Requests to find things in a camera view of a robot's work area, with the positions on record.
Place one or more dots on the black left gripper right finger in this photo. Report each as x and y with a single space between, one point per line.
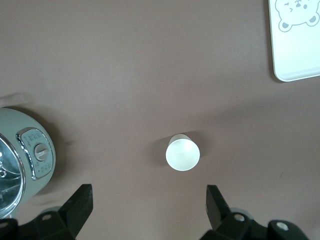
220 212

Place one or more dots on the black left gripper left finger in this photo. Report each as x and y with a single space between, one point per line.
75 210

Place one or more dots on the white plastic cup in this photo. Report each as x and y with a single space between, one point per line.
183 155

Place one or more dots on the cream tray with bear print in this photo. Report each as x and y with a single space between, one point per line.
297 47

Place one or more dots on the glass pot lid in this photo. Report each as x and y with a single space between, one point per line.
8 175

